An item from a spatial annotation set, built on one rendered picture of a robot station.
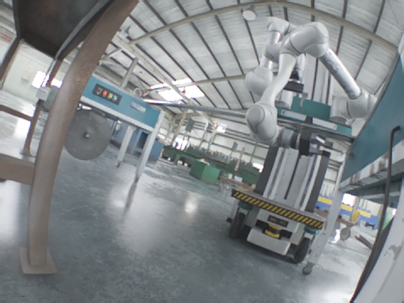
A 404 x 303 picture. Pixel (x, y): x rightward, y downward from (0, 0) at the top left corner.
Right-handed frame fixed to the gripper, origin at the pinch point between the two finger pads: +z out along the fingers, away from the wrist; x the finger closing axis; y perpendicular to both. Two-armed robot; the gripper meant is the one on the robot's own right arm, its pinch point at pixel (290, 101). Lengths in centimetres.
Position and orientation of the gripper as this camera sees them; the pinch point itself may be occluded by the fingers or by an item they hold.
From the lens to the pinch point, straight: 112.4
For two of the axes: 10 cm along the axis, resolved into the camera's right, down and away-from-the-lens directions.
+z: -3.5, 9.3, -0.6
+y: 4.2, 2.1, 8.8
